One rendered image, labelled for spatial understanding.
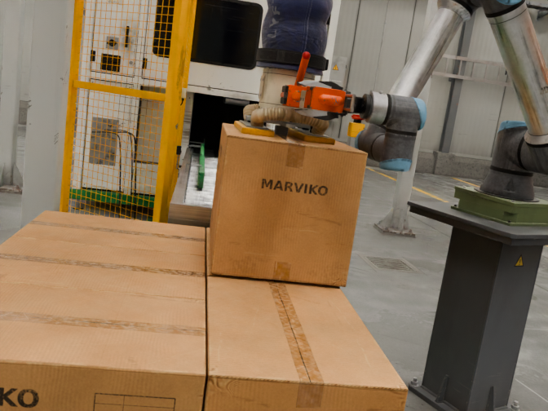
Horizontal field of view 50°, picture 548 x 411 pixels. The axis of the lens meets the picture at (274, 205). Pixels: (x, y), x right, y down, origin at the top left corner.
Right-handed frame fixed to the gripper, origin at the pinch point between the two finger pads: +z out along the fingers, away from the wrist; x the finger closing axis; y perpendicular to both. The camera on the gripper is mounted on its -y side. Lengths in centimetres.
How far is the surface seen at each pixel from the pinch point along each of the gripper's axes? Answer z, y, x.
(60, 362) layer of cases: 47, -63, -54
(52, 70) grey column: 100, 134, -3
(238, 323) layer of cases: 13, -37, -54
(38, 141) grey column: 104, 134, -38
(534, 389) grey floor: -127, 51, -108
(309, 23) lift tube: -2.3, 18.3, 22.5
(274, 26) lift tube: 7.9, 20.8, 20.2
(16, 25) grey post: 180, 345, 27
